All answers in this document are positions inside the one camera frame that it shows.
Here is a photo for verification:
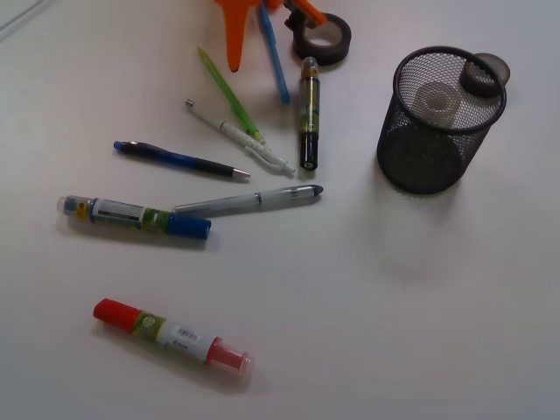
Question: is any red cap whiteboard marker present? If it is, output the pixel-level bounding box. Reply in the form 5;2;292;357
93;298;253;380

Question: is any black tape roll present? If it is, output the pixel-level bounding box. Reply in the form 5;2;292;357
285;13;352;66

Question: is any blue cap whiteboard marker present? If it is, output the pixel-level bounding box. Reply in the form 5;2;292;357
57;195;212;240

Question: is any white dotted pen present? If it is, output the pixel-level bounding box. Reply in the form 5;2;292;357
185;100;296;177

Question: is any dark blue mechanical pencil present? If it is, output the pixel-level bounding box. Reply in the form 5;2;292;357
113;141;251;179

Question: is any black mesh pen holder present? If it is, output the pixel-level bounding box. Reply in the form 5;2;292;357
376;45;507;195

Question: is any black cap whiteboard marker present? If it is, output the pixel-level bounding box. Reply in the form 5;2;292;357
299;57;320;171

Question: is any green mechanical pencil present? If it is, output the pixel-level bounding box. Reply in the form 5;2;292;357
197;46;265;144

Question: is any light blue pen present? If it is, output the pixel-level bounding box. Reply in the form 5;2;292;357
257;1;290;104

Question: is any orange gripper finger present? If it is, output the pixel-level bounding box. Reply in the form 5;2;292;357
215;0;260;73
286;0;327;26

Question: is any silver grey pen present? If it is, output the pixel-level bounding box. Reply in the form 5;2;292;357
173;185;324;217

